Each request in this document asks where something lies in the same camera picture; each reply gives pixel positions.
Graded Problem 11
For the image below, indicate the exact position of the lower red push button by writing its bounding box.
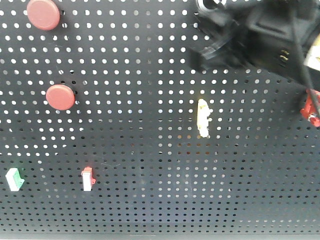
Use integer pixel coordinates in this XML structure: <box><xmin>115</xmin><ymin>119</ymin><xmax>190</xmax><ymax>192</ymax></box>
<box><xmin>45</xmin><ymin>84</ymin><xmax>75</xmax><ymax>111</ymax></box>

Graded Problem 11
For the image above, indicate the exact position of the red toggle switch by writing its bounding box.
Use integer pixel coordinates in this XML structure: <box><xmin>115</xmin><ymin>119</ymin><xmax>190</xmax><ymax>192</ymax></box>
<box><xmin>300</xmin><ymin>89</ymin><xmax>320</xmax><ymax>127</ymax></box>

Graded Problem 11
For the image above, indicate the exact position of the green white rocker switch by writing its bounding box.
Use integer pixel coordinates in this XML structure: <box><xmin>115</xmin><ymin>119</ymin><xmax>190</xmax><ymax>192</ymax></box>
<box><xmin>5</xmin><ymin>167</ymin><xmax>25</xmax><ymax>192</ymax></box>

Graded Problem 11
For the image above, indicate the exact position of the red push button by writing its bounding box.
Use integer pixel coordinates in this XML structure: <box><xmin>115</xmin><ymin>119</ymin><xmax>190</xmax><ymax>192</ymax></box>
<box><xmin>26</xmin><ymin>0</ymin><xmax>60</xmax><ymax>31</ymax></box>
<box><xmin>45</xmin><ymin>84</ymin><xmax>75</xmax><ymax>111</ymax></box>

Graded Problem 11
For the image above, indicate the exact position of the black perforated pegboard panel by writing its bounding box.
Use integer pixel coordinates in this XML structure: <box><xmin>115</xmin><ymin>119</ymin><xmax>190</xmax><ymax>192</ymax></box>
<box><xmin>0</xmin><ymin>0</ymin><xmax>320</xmax><ymax>235</ymax></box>

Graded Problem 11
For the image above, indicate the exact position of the yellow toggle switch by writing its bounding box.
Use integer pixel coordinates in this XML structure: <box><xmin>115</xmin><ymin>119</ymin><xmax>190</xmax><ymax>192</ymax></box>
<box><xmin>196</xmin><ymin>98</ymin><xmax>211</xmax><ymax>138</ymax></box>

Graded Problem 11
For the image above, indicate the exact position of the white standing desk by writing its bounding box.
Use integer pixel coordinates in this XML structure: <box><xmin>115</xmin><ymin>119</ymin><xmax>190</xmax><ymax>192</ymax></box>
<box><xmin>0</xmin><ymin>233</ymin><xmax>320</xmax><ymax>240</ymax></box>

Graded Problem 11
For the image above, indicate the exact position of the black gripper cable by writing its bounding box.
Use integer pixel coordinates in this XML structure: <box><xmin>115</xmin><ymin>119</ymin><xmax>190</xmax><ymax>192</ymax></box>
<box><xmin>289</xmin><ymin>7</ymin><xmax>320</xmax><ymax>113</ymax></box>

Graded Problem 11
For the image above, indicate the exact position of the upper red push button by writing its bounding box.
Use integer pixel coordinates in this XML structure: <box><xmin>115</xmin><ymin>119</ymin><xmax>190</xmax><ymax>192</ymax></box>
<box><xmin>26</xmin><ymin>0</ymin><xmax>60</xmax><ymax>31</ymax></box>

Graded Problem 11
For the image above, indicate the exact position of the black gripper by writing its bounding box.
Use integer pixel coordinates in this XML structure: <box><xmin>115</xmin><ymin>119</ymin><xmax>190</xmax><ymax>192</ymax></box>
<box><xmin>189</xmin><ymin>0</ymin><xmax>320</xmax><ymax>84</ymax></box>

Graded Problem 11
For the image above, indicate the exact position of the red white rocker switch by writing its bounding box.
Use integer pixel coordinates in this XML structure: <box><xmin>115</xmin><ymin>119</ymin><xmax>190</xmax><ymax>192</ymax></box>
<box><xmin>81</xmin><ymin>166</ymin><xmax>96</xmax><ymax>192</ymax></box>

